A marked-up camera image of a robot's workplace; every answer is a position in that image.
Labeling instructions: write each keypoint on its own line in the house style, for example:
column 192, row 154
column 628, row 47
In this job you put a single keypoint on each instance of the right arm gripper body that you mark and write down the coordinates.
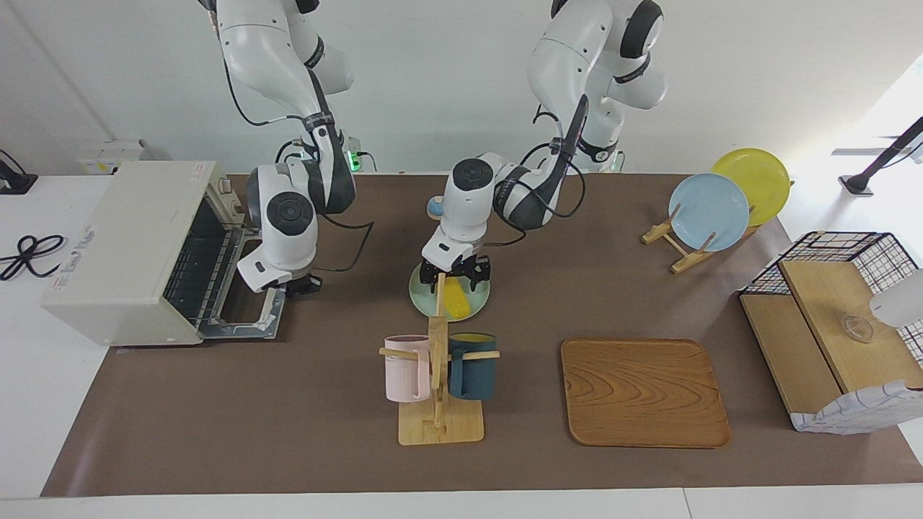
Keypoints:
column 259, row 270

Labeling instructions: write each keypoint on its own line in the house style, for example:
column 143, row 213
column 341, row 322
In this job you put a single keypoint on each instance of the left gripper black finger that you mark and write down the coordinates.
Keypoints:
column 477, row 272
column 430, row 274

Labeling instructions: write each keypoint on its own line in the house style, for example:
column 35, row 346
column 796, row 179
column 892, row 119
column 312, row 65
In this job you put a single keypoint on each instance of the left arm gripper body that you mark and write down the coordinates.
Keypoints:
column 447, row 252

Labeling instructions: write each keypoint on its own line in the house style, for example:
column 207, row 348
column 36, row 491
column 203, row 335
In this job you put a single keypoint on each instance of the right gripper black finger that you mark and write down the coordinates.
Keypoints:
column 288, row 288
column 311, row 282

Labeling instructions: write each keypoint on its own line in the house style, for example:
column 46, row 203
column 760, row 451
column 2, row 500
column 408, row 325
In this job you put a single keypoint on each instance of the pale green plate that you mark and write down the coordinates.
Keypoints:
column 425, row 303

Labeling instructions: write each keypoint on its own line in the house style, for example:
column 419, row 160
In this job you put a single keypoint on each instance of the yellow corn cob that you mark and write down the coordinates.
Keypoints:
column 456, row 299

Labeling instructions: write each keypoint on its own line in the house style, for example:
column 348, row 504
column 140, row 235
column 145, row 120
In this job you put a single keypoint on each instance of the toaster oven glass door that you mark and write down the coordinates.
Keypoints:
column 252, row 321

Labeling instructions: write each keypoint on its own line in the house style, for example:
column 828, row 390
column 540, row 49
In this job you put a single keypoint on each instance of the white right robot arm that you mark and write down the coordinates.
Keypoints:
column 288, row 213

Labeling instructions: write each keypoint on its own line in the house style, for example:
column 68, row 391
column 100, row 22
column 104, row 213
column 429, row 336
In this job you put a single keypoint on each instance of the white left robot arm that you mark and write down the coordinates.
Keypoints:
column 577, row 58

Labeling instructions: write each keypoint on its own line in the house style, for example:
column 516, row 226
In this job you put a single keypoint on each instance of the cream toaster oven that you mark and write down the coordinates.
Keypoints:
column 122, row 238

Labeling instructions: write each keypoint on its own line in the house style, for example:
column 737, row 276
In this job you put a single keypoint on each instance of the dark teal mug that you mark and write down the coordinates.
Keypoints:
column 472, row 375

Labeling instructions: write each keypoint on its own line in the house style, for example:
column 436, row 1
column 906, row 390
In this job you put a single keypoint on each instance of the pink mug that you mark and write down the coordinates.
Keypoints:
column 404, row 375

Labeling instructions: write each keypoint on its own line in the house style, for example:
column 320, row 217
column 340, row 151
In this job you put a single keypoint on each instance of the brown table mat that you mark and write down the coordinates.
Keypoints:
column 288, row 418

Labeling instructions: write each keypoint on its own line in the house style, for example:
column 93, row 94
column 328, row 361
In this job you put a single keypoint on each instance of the wooden mug tree stand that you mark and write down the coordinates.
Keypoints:
column 440, row 425

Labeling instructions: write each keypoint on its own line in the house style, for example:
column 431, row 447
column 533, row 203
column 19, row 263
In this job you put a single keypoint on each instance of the white power box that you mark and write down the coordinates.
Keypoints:
column 112, row 155

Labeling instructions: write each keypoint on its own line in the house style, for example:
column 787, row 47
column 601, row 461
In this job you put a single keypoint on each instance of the wooden plate rack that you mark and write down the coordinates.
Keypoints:
column 681, row 261

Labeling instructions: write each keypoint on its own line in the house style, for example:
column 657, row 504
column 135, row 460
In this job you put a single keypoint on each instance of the wooden serving tray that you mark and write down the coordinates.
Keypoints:
column 645, row 393

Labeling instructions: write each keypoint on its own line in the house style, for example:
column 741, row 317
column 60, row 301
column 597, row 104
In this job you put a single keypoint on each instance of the light blue plate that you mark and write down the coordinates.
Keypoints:
column 710, row 209

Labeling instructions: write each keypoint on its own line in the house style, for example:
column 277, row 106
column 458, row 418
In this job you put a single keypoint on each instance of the black stand base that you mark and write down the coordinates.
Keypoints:
column 14, row 180

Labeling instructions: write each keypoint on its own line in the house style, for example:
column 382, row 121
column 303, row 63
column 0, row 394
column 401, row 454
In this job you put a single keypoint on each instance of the yellow plate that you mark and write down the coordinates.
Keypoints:
column 764, row 176

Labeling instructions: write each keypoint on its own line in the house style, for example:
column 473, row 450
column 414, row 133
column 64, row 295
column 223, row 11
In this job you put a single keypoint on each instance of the wooden step shelf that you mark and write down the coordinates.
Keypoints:
column 829, row 303

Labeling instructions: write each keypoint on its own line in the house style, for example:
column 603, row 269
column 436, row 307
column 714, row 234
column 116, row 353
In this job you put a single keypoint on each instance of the small clear glass cup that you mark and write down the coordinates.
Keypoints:
column 859, row 329

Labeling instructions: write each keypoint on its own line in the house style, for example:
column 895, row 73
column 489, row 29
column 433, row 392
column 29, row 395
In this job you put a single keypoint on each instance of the blurry white rounded object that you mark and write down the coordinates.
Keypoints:
column 901, row 299

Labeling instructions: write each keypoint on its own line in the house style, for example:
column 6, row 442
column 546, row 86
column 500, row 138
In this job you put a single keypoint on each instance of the black camera stand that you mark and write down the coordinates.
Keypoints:
column 876, row 166

